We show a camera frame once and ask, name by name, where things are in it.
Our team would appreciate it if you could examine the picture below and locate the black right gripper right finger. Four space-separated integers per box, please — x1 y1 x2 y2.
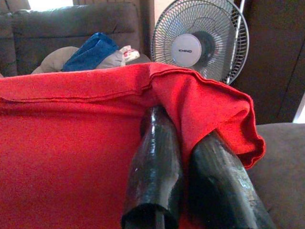
188 130 277 229

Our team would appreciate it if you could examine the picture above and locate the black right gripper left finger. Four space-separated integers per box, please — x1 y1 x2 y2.
121 104 184 229

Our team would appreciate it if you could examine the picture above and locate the red fabric pillow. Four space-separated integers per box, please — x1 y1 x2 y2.
0 62 266 229

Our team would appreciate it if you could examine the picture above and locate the grey-brown fabric sofa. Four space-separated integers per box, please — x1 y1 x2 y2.
247 123 305 229

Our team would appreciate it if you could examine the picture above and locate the dark brown fabric sofa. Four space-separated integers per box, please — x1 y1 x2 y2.
0 2 153 78

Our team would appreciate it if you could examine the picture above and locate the grey cloth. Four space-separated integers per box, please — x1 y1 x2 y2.
95 50 127 70

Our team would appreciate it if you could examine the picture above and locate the white red package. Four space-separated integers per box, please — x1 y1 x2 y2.
119 44 140 64

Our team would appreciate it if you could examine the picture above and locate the white table fan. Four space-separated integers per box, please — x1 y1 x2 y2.
151 0 250 86

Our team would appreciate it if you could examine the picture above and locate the blue cloth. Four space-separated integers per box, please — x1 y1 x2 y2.
61 32 120 72

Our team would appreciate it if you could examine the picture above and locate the dark brown wooden door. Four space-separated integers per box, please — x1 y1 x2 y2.
232 0 305 125

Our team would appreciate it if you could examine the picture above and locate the beige cushion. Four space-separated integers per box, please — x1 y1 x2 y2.
30 46 81 74

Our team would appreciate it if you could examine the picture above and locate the thin white pole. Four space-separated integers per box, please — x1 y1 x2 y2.
227 0 246 85

